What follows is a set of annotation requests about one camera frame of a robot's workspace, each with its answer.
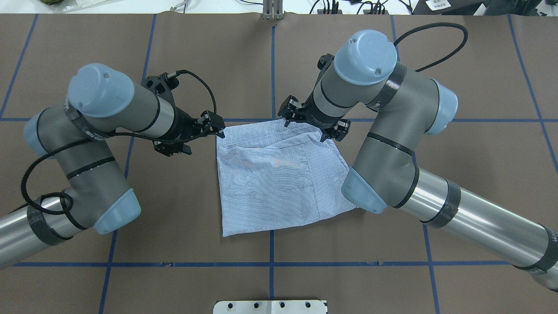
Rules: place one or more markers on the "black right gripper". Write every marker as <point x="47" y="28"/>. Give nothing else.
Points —
<point x="314" y="116"/>

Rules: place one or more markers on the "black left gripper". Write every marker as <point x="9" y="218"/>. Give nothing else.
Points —
<point x="182" y="123"/>

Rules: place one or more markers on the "light blue striped shirt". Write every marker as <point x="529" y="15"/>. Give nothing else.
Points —
<point x="274" y="177"/>

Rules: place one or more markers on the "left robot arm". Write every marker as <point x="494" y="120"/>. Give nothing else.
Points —
<point x="101" y="103"/>

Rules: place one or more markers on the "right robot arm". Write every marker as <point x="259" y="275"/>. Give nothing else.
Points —
<point x="409" y="106"/>

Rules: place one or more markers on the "green fabric pouch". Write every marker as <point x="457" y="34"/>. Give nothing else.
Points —
<point x="51" y="2"/>

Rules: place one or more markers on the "aluminium frame post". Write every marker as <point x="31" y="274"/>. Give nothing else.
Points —
<point x="272" y="9"/>

